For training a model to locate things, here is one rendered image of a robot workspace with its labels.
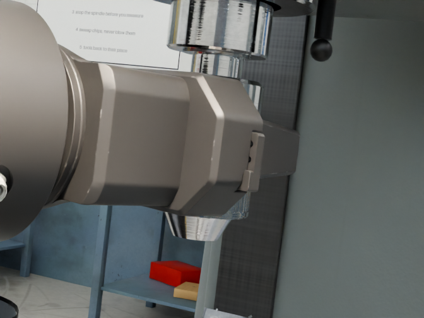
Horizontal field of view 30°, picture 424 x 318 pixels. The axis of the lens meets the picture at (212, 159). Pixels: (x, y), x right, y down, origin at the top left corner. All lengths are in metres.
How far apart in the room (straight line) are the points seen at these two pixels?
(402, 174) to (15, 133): 0.51
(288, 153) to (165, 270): 4.43
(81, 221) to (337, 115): 4.84
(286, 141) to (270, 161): 0.01
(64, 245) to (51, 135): 5.37
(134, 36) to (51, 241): 1.55
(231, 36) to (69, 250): 5.28
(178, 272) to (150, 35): 1.60
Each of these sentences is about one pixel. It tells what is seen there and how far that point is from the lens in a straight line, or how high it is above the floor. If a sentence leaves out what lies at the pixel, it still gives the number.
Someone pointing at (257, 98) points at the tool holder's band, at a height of 1.26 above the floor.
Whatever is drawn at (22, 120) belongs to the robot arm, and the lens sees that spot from 0.25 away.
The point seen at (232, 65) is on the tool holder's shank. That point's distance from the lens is 0.36.
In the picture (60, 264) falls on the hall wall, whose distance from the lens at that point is 5.66.
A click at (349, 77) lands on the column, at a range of 0.73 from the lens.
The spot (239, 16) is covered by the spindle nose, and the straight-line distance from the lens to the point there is 0.35.
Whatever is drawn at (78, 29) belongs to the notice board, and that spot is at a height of 1.74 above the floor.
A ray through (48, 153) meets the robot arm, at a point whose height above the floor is 1.23.
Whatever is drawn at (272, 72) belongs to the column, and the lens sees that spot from 0.75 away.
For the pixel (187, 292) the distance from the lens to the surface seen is 4.45.
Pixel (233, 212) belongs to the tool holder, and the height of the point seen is 1.21.
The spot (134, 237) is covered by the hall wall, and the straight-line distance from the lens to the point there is 5.30.
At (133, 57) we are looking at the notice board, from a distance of 5.34.
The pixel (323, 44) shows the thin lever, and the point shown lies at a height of 1.29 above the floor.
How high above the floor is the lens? 1.25
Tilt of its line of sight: 3 degrees down
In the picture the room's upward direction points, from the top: 7 degrees clockwise
